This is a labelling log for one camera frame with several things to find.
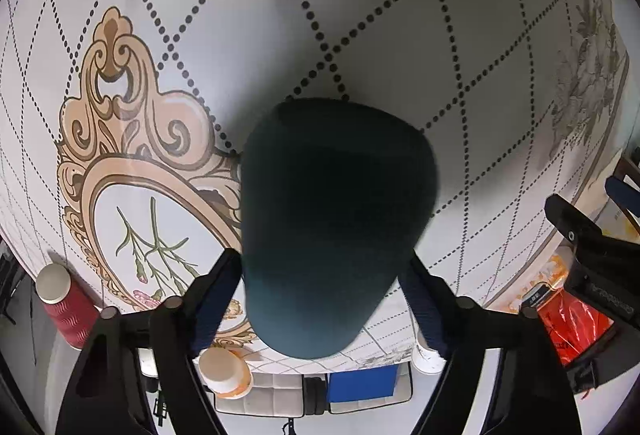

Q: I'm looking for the dark teal cup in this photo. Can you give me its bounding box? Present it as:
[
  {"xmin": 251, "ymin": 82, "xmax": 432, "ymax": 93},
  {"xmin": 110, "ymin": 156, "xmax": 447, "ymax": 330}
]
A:
[{"xmin": 240, "ymin": 97, "xmax": 441, "ymax": 360}]

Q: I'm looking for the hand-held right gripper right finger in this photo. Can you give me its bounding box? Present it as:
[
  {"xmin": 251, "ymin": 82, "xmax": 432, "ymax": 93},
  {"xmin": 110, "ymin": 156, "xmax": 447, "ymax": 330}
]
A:
[{"xmin": 399, "ymin": 254, "xmax": 584, "ymax": 435}]

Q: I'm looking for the orange and white packet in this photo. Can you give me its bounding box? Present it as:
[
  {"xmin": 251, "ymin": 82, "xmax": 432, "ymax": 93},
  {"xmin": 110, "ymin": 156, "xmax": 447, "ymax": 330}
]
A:
[{"xmin": 520, "ymin": 254, "xmax": 572, "ymax": 312}]

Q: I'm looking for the white tufted seat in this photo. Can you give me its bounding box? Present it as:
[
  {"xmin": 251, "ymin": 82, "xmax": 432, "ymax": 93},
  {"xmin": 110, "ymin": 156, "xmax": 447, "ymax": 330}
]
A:
[{"xmin": 214, "ymin": 363, "xmax": 414, "ymax": 417}]

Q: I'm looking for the orange plastic bag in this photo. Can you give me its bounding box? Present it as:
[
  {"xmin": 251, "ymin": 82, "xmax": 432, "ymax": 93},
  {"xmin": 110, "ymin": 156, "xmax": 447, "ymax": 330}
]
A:
[{"xmin": 536, "ymin": 289, "xmax": 615, "ymax": 367}]

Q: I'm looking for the orange and white paper cup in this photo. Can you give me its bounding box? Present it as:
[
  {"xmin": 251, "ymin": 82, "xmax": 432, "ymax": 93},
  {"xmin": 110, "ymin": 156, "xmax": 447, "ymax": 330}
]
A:
[{"xmin": 198, "ymin": 346, "xmax": 254, "ymax": 400}]

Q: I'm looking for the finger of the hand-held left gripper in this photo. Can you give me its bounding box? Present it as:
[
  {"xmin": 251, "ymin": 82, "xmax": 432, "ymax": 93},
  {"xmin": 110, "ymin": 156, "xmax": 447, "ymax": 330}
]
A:
[
  {"xmin": 604, "ymin": 176, "xmax": 640, "ymax": 218},
  {"xmin": 544, "ymin": 194, "xmax": 603, "ymax": 246}
]

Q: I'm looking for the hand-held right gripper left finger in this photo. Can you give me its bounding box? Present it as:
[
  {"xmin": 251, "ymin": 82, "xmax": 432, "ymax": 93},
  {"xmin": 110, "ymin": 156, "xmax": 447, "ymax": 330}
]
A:
[{"xmin": 55, "ymin": 247, "xmax": 246, "ymax": 435}]

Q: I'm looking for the blue box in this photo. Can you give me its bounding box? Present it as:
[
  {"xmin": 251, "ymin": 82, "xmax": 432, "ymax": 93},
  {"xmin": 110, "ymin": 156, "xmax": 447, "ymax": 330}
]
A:
[{"xmin": 327, "ymin": 366, "xmax": 399, "ymax": 404}]

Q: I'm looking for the red ribbed paper cup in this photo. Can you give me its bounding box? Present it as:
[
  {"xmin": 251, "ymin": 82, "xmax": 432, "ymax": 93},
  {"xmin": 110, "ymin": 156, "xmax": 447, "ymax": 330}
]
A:
[{"xmin": 35, "ymin": 263, "xmax": 102, "ymax": 350}]

